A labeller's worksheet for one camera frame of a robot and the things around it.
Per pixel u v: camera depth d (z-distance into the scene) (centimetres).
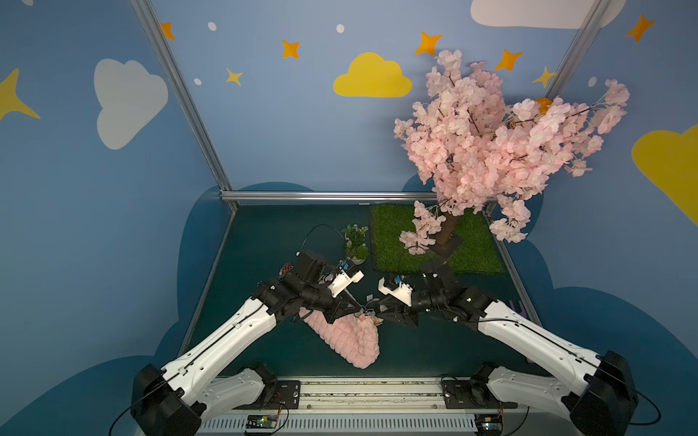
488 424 72
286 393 76
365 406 73
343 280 64
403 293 65
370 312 76
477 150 70
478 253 104
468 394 67
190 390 39
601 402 38
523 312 90
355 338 77
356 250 101
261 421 72
